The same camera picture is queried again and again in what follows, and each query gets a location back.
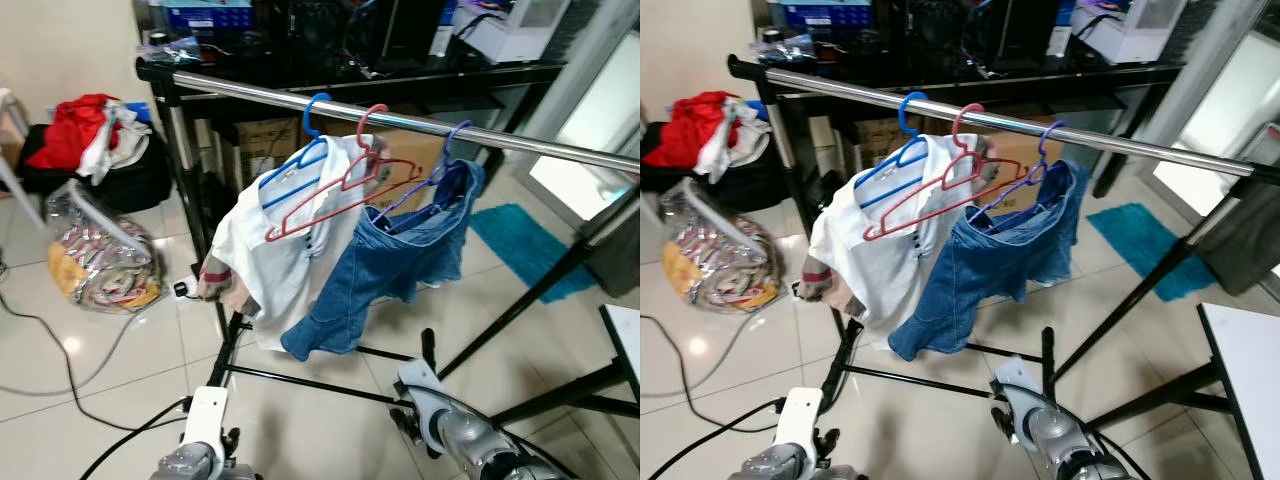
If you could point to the purple plastic hanger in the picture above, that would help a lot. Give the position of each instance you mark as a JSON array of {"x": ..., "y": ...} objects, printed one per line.
[
  {"x": 447, "y": 145},
  {"x": 1041, "y": 145}
]

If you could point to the blue denim skirt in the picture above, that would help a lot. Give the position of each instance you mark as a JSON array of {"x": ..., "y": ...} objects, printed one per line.
[
  {"x": 390, "y": 270},
  {"x": 990, "y": 270}
]

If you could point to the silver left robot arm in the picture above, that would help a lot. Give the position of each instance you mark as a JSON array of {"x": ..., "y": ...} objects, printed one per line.
[
  {"x": 190, "y": 465},
  {"x": 780, "y": 468}
]

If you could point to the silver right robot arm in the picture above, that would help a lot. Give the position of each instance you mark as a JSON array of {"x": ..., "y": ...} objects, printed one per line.
[
  {"x": 470, "y": 440},
  {"x": 1050, "y": 440}
]

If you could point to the blue plastic hanger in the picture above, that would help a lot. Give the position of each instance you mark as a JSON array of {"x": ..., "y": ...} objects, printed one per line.
[
  {"x": 902, "y": 115},
  {"x": 306, "y": 116}
]

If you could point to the red plastic hanger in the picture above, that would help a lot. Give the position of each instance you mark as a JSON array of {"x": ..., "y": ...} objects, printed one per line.
[
  {"x": 362, "y": 125},
  {"x": 957, "y": 125}
]

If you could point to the dark grey hanging cloth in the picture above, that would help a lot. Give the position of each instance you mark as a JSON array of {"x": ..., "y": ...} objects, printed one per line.
[
  {"x": 620, "y": 250},
  {"x": 1245, "y": 230}
]

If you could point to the clear plastic clothes bag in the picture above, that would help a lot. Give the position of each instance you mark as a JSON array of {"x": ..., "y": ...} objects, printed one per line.
[
  {"x": 720, "y": 260},
  {"x": 100, "y": 260}
]

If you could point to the white table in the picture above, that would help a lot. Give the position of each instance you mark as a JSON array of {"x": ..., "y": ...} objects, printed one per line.
[
  {"x": 625, "y": 340},
  {"x": 1250, "y": 380}
]

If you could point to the teal shaggy rug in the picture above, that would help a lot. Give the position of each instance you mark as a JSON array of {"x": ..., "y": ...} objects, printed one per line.
[
  {"x": 520, "y": 245},
  {"x": 1140, "y": 245}
]

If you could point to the red crumpled cloth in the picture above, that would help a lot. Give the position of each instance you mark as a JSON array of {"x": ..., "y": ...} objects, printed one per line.
[
  {"x": 70, "y": 135},
  {"x": 690, "y": 130}
]

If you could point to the black fabric bag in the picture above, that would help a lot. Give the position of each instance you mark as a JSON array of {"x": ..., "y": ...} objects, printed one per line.
[
  {"x": 750, "y": 185},
  {"x": 130, "y": 190}
]

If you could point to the white crumpled cloth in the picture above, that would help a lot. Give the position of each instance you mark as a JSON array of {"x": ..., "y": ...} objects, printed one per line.
[
  {"x": 105, "y": 150},
  {"x": 725, "y": 150}
]

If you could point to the pink patterned garment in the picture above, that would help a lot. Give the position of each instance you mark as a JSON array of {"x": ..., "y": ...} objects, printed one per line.
[
  {"x": 215, "y": 285},
  {"x": 818, "y": 283}
]

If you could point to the brown cardboard box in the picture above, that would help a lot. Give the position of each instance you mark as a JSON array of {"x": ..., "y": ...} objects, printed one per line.
[
  {"x": 1020, "y": 160},
  {"x": 420, "y": 165}
]

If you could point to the white appliance box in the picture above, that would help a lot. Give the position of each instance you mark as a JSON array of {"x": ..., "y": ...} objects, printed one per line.
[
  {"x": 510, "y": 40},
  {"x": 1130, "y": 40}
]

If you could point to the white shirt blue trim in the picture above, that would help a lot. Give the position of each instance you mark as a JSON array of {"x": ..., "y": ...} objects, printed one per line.
[
  {"x": 290, "y": 260},
  {"x": 880, "y": 260}
]

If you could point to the black glass desk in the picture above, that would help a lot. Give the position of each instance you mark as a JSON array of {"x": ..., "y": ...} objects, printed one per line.
[
  {"x": 1080, "y": 80},
  {"x": 450, "y": 85}
]

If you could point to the dark labelled cardboard box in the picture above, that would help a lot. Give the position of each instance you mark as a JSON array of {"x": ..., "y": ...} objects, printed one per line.
[
  {"x": 268, "y": 150},
  {"x": 875, "y": 145}
]

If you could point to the blue printed box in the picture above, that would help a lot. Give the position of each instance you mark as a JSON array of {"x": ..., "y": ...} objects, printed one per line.
[
  {"x": 825, "y": 13},
  {"x": 205, "y": 15}
]

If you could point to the black computer monitor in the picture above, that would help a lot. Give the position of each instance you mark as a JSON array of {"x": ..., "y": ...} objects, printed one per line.
[
  {"x": 400, "y": 30},
  {"x": 1020, "y": 30}
]

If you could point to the chrome clothes rack rail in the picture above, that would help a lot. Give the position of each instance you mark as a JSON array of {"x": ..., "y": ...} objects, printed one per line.
[
  {"x": 540, "y": 143},
  {"x": 1150, "y": 147}
]

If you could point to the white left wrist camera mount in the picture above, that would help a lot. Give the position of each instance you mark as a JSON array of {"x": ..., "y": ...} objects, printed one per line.
[
  {"x": 798, "y": 420},
  {"x": 205, "y": 415}
]

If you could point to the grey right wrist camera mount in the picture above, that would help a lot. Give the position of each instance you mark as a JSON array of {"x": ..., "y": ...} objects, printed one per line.
[
  {"x": 418, "y": 378},
  {"x": 1012, "y": 380}
]

